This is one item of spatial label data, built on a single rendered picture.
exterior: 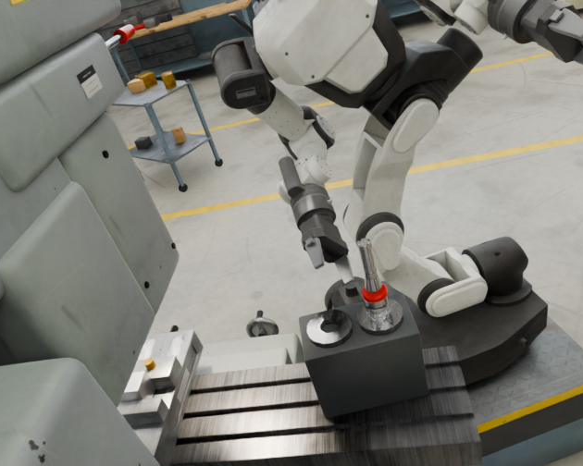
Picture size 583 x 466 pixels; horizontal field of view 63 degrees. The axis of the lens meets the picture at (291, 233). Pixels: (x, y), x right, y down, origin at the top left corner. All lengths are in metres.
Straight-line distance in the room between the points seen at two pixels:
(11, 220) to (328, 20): 0.73
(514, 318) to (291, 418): 0.89
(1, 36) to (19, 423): 0.39
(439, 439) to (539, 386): 0.80
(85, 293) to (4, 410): 0.24
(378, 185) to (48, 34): 0.88
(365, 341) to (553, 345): 1.05
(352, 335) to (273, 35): 0.63
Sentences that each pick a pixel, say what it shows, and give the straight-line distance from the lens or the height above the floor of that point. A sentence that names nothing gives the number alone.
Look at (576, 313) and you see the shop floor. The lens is 2.55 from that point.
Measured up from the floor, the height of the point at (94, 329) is 1.45.
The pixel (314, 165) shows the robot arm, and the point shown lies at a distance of 1.06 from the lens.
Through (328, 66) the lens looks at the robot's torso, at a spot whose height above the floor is 1.51.
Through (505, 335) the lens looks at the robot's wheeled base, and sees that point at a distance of 1.66.
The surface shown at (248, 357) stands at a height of 0.86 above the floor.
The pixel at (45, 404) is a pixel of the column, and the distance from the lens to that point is 0.42.
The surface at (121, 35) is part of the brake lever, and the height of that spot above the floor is 1.70.
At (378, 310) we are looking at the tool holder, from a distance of 0.91.
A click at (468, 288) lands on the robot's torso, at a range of 1.59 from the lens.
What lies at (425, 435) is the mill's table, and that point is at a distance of 1.02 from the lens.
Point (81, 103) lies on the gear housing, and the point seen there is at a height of 1.67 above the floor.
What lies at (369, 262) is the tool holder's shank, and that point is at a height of 1.27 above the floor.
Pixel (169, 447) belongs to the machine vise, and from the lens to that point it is 1.13.
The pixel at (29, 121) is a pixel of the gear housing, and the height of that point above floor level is 1.69.
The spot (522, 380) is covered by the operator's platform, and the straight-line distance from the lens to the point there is 1.77.
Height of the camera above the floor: 1.81
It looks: 33 degrees down
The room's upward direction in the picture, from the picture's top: 17 degrees counter-clockwise
